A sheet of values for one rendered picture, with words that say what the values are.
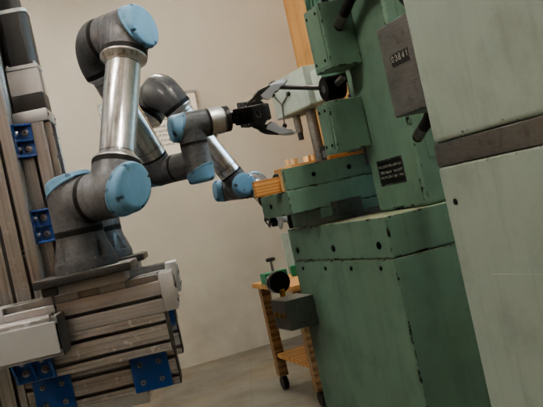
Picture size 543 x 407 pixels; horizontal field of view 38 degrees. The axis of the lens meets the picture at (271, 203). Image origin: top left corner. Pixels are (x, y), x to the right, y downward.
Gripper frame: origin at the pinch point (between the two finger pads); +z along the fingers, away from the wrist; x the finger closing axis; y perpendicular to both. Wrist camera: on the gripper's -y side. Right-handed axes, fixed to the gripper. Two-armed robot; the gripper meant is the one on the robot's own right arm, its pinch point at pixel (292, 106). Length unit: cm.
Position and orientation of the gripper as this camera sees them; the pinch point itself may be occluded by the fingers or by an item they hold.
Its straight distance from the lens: 224.6
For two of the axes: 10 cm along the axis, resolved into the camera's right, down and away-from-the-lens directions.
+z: 9.1, -2.2, 3.4
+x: 1.7, 9.7, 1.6
